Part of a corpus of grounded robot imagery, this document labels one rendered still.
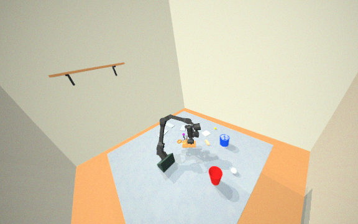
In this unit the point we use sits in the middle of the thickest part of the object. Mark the blue cup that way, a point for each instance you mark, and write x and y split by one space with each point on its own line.
224 140

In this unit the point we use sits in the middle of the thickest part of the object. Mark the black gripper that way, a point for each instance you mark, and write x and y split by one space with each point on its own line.
190 136

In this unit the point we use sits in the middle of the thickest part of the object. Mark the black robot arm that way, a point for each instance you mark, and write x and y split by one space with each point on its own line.
160 145

